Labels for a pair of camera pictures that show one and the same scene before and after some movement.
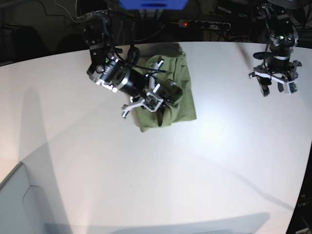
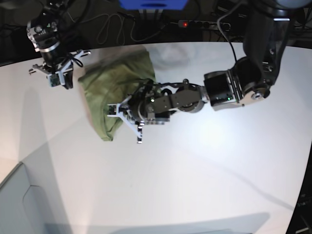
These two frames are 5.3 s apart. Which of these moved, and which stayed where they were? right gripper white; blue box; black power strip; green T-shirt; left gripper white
Moved: green T-shirt; right gripper white; left gripper white
Stayed: blue box; black power strip
